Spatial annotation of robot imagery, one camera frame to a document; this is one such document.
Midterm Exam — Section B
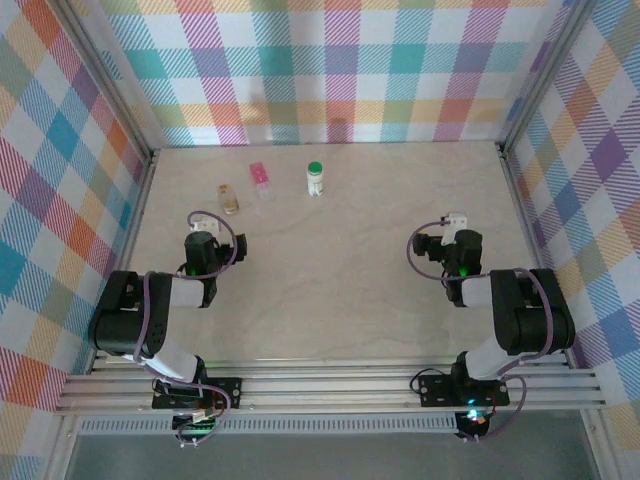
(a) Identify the clear amber pill bottle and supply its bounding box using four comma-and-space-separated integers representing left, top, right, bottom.
215, 183, 241, 217

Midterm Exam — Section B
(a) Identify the pink clear pill organizer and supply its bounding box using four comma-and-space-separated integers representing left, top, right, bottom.
248, 161, 277, 202

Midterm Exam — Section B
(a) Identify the white bottle green cap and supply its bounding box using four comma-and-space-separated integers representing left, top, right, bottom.
305, 160, 326, 199

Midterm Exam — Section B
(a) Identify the right controller board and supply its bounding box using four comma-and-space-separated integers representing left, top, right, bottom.
453, 407, 490, 442

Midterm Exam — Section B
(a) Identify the controller board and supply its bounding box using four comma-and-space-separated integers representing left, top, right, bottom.
172, 408, 221, 450
453, 407, 490, 442

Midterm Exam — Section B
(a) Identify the left controller board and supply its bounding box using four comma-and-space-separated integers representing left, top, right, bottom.
172, 408, 221, 450

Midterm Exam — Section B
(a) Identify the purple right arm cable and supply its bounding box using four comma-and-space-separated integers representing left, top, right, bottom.
407, 219, 556, 444

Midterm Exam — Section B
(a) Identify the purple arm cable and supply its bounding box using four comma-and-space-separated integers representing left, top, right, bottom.
407, 219, 556, 444
132, 209, 239, 449

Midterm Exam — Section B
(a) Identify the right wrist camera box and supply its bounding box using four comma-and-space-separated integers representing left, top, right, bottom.
440, 211, 470, 246

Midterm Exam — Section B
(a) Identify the aluminium side rail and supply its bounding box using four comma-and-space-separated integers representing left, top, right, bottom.
494, 142, 574, 366
89, 149, 161, 371

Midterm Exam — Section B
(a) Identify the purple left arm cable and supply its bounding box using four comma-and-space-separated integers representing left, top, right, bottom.
132, 209, 239, 449

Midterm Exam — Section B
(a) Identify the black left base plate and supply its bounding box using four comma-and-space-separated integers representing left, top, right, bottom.
152, 377, 244, 411

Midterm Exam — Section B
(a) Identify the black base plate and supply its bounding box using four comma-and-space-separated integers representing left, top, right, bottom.
152, 377, 244, 411
417, 373, 511, 407

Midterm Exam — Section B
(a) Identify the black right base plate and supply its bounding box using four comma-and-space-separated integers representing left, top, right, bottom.
417, 373, 511, 407

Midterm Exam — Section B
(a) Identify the aluminium front rail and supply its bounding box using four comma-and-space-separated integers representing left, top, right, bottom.
54, 354, 609, 416

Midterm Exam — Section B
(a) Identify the aluminium rear frame post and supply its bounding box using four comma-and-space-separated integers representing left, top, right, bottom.
498, 0, 601, 157
52, 0, 162, 162

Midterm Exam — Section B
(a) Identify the slotted grey cable duct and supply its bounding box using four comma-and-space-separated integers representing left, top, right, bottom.
78, 417, 460, 436

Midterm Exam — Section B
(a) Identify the aluminium frame leg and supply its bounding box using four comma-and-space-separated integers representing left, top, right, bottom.
582, 412, 624, 480
47, 414, 84, 480

